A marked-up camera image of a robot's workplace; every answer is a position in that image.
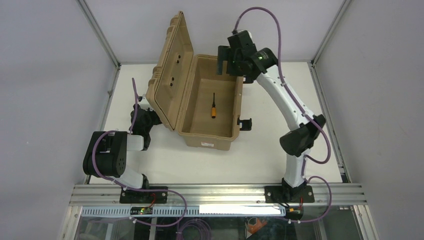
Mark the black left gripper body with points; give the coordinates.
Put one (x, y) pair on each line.
(149, 118)

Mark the tan plastic toolbox bin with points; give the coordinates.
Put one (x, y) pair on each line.
(181, 89)

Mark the aluminium frame rail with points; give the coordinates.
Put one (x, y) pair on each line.
(338, 194)

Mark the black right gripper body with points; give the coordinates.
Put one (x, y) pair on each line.
(224, 60)

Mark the white slotted cable duct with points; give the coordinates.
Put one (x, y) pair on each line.
(178, 211)

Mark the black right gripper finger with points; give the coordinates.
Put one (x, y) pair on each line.
(224, 52)
(220, 64)

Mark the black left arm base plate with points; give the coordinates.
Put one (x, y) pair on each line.
(159, 195)

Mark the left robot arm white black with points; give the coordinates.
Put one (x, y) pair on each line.
(106, 154)

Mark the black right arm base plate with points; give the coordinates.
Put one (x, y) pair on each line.
(279, 194)

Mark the orange handled screwdriver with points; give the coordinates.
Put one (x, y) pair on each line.
(213, 108)

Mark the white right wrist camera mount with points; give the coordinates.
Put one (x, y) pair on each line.
(242, 33)

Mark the orange object under table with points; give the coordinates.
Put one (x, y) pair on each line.
(254, 224)

